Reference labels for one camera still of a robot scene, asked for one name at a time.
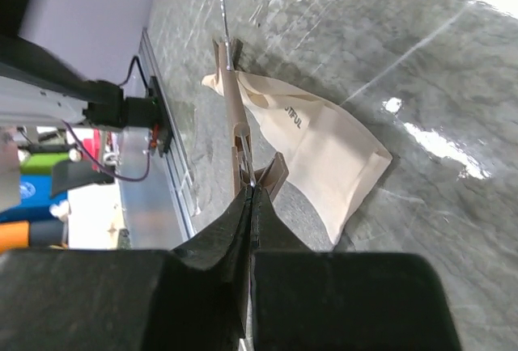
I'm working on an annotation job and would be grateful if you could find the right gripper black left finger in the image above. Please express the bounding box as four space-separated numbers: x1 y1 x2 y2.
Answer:
1 188 252 350

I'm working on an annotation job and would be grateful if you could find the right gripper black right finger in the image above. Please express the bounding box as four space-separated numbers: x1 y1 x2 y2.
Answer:
251 188 461 350

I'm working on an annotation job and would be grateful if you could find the beige clip hanger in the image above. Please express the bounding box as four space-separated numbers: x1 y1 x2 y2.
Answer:
213 0 288 200

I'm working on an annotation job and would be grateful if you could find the grey and cream underwear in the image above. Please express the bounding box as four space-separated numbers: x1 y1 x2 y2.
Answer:
201 70 393 247

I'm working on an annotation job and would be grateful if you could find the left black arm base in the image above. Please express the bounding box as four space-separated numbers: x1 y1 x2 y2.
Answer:
125 76 173 157

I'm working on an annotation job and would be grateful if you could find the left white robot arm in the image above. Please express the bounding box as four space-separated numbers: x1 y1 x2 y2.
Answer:
1 0 163 131

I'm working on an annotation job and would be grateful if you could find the aluminium mounting rail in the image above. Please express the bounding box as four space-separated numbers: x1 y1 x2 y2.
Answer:
117 30 197 250

